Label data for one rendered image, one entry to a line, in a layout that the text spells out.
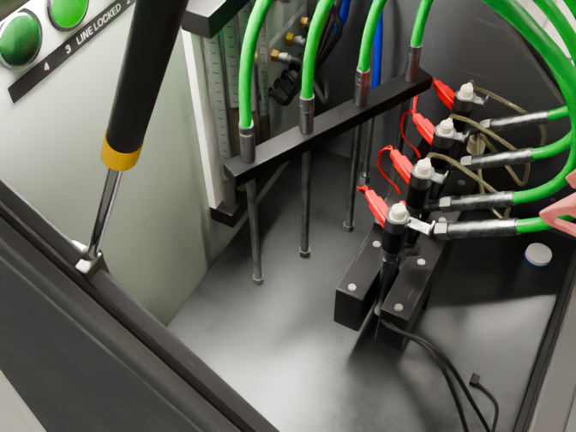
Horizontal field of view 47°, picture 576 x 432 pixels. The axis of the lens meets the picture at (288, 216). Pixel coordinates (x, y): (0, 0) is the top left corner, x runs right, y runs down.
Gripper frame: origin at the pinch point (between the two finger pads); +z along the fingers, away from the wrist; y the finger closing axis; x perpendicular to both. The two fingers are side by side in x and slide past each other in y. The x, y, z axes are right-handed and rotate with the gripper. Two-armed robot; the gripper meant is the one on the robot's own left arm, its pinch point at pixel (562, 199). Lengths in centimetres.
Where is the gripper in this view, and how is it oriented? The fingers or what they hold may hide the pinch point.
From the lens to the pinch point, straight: 69.6
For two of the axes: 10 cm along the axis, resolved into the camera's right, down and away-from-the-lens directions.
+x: 6.5, 7.1, 2.7
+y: -6.4, 7.0, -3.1
